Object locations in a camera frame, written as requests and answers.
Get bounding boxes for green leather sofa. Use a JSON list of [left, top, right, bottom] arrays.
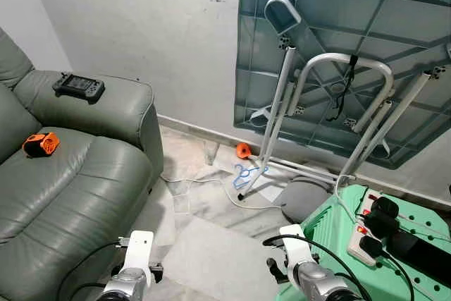
[[0, 26, 164, 301]]

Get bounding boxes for mint green plastic stool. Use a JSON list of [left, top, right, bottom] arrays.
[[275, 183, 451, 301]]

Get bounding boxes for grey round cushion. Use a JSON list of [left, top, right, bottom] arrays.
[[280, 178, 338, 224]]

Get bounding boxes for white power strip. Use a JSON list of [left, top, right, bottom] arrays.
[[347, 192, 387, 268]]

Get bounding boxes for small black power plug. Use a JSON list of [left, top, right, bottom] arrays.
[[359, 236, 385, 259]]

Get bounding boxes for blue clothes hanger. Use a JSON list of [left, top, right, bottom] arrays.
[[233, 164, 270, 190]]

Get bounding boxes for large black power adapter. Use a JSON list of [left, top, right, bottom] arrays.
[[362, 197, 400, 240]]

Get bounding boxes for small orange round object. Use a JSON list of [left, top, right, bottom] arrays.
[[235, 142, 253, 160]]

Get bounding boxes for black rectangular device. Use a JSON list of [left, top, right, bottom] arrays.
[[384, 229, 451, 288]]

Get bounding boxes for orange black tape measure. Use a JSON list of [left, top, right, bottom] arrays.
[[23, 133, 60, 158]]

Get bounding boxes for black handheld game console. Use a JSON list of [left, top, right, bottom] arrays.
[[52, 73, 106, 104]]

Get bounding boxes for grey-green folding table, white legs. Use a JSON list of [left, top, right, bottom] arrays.
[[233, 0, 451, 201]]

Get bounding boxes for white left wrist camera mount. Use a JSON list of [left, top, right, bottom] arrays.
[[118, 231, 156, 274]]

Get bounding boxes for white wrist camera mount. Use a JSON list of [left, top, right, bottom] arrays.
[[118, 231, 156, 274], [278, 224, 318, 274]]

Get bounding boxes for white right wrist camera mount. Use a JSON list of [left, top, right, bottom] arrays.
[[278, 224, 318, 274]]

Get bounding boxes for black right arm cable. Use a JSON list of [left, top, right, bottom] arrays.
[[263, 234, 374, 301]]

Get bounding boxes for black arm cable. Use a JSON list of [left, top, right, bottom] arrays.
[[263, 234, 374, 301], [56, 241, 124, 301]]

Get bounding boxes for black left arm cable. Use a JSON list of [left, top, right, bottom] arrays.
[[56, 241, 124, 301]]

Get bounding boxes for thin white cable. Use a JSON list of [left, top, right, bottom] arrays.
[[161, 174, 283, 210]]

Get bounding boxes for black strap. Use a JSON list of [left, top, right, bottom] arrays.
[[326, 54, 360, 122]]

